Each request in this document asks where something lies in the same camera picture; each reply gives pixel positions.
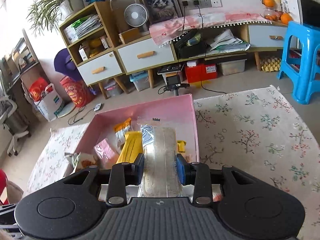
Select gold yellow snack packet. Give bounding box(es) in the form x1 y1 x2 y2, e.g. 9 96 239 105
118 131 145 165

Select black device on stand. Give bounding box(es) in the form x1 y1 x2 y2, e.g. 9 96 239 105
157 75 190 97

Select framed cat picture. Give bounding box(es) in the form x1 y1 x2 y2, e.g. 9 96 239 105
135 0 183 25

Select white desk fan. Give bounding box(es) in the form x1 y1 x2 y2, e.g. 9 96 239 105
124 4 150 32

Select stack of papers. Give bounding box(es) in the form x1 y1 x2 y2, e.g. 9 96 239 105
71 15 103 39

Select red round drum box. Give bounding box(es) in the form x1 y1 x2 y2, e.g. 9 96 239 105
59 76 94 108

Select yellow packets on shelf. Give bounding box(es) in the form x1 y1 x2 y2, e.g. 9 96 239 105
89 39 103 57

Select blue plastic stool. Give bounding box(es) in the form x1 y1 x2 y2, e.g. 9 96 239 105
277 21 320 105

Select pile of folded papers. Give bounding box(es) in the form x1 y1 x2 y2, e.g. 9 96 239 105
209 29 250 53

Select white office chair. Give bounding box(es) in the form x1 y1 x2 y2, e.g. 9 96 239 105
0 70 32 157

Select red gift bag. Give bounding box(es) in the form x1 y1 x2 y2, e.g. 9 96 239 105
29 77 49 102

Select black keyboard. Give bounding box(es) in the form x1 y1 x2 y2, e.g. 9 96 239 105
157 64 184 75

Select white box with grey print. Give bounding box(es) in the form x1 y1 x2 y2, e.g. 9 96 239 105
64 26 78 43

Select grey wall socket panel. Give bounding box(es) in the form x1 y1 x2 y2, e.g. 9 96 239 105
189 0 212 8

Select yellow egg tray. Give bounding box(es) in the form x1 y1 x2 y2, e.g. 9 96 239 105
260 57 282 72

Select glass jar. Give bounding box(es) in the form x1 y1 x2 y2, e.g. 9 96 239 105
264 7 279 22

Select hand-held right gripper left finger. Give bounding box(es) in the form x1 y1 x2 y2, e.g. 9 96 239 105
62 153 145 207

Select white plant pot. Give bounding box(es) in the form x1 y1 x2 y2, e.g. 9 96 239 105
60 0 85 18

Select white drawer of tall cabinet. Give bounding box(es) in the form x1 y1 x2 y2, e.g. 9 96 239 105
77 51 123 85

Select clear plastic storage box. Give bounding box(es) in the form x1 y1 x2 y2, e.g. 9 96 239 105
217 59 247 76

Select pink cherry print cloth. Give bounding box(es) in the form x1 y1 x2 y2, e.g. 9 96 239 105
149 11 273 46

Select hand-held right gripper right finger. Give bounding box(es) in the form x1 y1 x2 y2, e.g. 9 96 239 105
176 153 258 206

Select floral tablecloth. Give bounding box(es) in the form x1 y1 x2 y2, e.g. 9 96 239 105
26 86 320 240

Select pink snack packet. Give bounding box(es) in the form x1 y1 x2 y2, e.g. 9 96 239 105
94 139 120 170

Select wide white drawer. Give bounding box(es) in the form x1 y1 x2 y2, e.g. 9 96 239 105
117 38 175 73

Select small clear storage bin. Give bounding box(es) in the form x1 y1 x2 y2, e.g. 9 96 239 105
104 80 123 97

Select brown cardboard box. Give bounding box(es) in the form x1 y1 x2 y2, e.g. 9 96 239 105
119 27 140 44

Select tall wooden shelf cabinet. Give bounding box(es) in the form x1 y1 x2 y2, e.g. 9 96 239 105
59 1 125 99

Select purple hat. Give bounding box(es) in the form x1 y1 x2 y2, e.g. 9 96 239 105
54 49 80 80

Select white printed panel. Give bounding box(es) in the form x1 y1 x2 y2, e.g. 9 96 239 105
277 0 299 23

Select black microwave oven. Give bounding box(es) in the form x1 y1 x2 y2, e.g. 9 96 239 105
297 0 320 28

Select small white carton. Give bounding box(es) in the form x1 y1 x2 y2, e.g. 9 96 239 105
79 45 90 62

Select pale blue drawer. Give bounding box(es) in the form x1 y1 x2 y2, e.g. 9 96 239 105
247 25 292 48

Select white box with pink lining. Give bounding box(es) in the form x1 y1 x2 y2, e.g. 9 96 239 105
65 94 200 175

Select white shopping bag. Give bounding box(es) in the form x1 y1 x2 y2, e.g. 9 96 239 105
34 84 64 122

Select plain orange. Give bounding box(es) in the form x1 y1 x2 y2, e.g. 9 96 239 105
280 13 293 25

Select clear packet with blue print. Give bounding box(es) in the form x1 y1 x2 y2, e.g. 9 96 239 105
137 116 187 198

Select low wooden cabinet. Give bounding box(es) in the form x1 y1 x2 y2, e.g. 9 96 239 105
115 21 298 88

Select red cardboard box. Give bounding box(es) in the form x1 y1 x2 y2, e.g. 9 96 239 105
184 64 217 83

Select oval white-rimmed panel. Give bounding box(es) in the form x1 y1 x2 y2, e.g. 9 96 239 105
110 0 137 33

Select blue lidded storage box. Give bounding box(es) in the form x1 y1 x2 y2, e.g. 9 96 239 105
129 71 150 92

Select round white floor pad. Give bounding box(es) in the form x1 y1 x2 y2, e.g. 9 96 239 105
56 102 75 118

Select black bag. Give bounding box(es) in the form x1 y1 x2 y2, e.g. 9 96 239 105
174 29 208 58

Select white green nut packet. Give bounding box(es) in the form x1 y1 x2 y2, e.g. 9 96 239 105
65 152 100 173

